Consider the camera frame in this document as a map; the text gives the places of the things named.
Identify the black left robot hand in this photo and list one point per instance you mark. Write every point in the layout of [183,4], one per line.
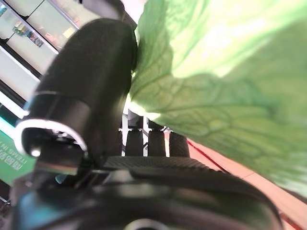
[91,72]

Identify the green white napa cabbage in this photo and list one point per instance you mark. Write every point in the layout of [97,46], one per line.
[216,72]

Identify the white display cabinet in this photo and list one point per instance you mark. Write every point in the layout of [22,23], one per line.
[24,60]

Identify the green sign board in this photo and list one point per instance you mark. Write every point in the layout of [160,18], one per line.
[12,155]

